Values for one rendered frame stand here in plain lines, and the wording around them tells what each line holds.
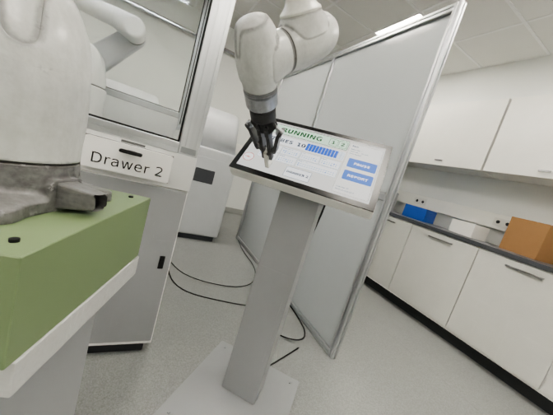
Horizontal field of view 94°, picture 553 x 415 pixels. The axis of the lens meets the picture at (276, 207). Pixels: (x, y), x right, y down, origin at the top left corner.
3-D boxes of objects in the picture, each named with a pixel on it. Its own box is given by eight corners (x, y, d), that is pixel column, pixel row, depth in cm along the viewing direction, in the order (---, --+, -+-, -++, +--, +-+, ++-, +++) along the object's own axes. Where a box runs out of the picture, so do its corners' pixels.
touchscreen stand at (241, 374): (261, 500, 81) (370, 189, 67) (150, 421, 94) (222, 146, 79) (297, 386, 129) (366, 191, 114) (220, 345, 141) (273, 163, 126)
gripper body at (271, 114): (281, 100, 73) (282, 128, 81) (254, 95, 76) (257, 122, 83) (270, 116, 69) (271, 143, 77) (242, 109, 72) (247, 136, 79)
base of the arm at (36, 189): (33, 236, 25) (37, 181, 24) (-188, 183, 25) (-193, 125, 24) (138, 205, 43) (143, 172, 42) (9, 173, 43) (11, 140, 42)
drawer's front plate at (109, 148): (167, 184, 104) (174, 156, 102) (79, 164, 90) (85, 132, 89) (167, 183, 105) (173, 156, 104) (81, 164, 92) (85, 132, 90)
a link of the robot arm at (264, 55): (254, 102, 64) (296, 83, 67) (244, 31, 51) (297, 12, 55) (232, 84, 69) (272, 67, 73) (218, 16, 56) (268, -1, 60)
